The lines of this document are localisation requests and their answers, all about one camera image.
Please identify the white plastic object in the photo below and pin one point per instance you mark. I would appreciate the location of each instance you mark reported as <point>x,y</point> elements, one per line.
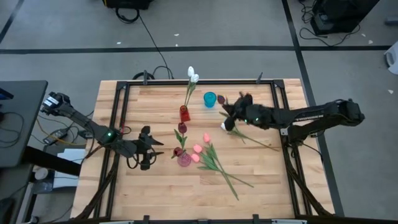
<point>393,57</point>

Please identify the pink artificial tulip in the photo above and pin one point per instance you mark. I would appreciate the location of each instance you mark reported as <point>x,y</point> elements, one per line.
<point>195,158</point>
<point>206,137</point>
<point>197,148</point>

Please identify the black metal table frame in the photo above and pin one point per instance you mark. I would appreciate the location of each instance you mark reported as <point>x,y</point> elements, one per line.
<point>217,82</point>

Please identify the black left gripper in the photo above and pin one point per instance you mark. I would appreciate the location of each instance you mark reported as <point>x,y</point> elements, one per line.
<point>143,147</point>

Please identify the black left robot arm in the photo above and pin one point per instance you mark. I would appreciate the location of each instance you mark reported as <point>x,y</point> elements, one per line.
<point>81,119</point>

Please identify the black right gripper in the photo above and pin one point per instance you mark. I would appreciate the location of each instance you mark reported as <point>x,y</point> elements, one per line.
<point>261,116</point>

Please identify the white artificial tulip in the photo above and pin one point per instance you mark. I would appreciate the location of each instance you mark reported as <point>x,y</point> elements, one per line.
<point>223,126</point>
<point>194,78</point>
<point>190,71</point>

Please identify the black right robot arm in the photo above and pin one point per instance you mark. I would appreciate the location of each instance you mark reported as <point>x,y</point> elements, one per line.
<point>323,116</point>

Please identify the maroon artificial tulip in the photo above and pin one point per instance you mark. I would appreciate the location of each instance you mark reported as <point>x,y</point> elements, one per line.
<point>221,99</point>
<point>182,127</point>
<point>178,151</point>

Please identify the black power adapter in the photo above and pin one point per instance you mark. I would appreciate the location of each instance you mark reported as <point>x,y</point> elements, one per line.
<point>56,134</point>

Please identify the dark grey side desk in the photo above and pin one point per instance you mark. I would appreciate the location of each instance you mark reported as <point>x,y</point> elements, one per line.
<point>21,124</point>

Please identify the black desk beam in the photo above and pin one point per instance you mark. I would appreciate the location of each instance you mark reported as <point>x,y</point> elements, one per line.
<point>49,160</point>

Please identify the black equipment case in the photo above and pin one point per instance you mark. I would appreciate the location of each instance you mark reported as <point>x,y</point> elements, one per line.
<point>342,12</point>

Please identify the purple ribbed glass vase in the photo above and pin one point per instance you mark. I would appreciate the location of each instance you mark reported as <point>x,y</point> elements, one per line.
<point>184,160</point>

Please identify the teal glass vase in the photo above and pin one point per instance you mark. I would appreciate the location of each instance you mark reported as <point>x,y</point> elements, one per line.
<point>210,99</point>

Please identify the white paper stack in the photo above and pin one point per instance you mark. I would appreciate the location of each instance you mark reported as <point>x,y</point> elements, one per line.
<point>71,155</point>

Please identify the red glass vase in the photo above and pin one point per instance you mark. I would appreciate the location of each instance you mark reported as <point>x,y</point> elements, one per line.
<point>184,114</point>

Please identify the black floor box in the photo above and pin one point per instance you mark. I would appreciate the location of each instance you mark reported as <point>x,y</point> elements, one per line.
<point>127,3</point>

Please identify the white round cup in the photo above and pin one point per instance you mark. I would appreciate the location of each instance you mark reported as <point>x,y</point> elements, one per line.
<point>40,173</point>

